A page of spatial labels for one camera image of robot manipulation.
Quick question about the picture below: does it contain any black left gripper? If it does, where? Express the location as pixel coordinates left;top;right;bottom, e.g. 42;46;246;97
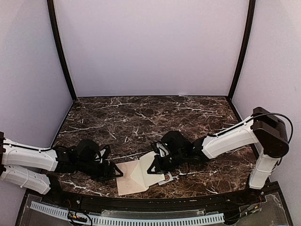
77;159;123;182

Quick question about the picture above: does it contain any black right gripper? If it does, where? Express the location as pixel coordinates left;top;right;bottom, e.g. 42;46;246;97
147;150;186;175

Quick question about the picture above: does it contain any pink envelope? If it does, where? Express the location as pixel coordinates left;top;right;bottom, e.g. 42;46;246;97
116;160;149;196

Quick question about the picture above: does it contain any white sticker sheet with seals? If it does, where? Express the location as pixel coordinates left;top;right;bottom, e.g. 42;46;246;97
158;173;173;186

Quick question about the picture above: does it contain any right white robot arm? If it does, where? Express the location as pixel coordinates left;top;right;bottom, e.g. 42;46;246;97
147;107;293;204

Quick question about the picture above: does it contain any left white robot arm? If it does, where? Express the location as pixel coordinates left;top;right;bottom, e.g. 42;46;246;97
0;132;123;205

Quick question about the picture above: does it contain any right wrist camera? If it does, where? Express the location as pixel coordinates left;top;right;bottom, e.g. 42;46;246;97
151;141;170;157

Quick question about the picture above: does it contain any white slotted cable duct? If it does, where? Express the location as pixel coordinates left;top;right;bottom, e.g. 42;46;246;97
30;201;224;226

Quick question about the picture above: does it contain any black front table rail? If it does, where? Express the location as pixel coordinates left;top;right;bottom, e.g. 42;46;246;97
40;175;266;214

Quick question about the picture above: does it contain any black left frame post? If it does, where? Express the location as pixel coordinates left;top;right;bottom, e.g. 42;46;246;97
47;0;77;102

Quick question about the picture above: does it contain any black frame post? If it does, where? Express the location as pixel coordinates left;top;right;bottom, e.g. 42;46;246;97
47;0;77;102
227;0;256;101

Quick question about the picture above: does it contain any black right frame post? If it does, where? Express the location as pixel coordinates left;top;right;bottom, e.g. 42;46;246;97
227;0;256;101

